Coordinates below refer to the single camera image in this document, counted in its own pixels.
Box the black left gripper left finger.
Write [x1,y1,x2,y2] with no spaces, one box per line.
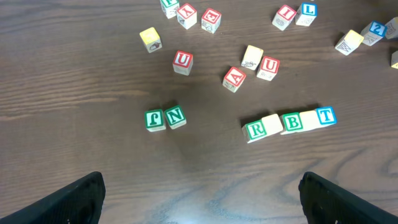
[1,171,106,224]

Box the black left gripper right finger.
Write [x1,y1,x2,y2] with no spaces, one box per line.
[298,172,397,224]

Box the yellow O block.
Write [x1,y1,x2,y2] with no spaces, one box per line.
[299,110,321,132]

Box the green B block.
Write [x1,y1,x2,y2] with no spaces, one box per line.
[279,112,303,135]

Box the blue T block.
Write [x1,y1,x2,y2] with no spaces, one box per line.
[315,106,337,127]

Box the yellow O block placed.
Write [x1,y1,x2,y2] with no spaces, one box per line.
[261,114,284,136]

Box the green R block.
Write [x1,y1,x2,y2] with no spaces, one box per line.
[242,120,267,143]

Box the yellow block plain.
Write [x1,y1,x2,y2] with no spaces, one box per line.
[139,27,162,53]

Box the green J block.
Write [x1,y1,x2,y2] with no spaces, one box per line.
[144,109,166,132]

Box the green N block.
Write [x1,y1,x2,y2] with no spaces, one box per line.
[165,105,187,129]

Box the red U block centre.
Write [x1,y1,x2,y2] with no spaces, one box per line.
[256,56,280,81]

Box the red u block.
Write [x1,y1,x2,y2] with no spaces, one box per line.
[256,56,280,81]
[172,50,193,76]

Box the red A block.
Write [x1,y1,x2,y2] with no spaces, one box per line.
[223,67,246,93]

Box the yellow snail block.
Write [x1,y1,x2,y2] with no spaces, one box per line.
[391,51,398,69]

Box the yellow S block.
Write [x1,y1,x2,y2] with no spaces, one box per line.
[335,30,364,55]

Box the yellow C block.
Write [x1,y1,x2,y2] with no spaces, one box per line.
[241,45,264,70]

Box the red U block left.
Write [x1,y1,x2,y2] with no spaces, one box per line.
[172,50,193,76]

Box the blue 2 block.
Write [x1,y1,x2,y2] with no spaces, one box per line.
[360,21,387,46]

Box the yellow K block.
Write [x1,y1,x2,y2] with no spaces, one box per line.
[385,17,398,39]

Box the red I block lower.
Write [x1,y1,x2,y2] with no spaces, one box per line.
[272,5,297,31]

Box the blue L block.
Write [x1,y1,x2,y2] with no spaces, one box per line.
[295,2,318,27]

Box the green F block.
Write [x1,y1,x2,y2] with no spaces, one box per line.
[160,0,180,19]

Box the red X block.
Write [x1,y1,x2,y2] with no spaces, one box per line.
[177,3,197,29]

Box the red E block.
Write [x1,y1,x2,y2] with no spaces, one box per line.
[201,8,221,34]

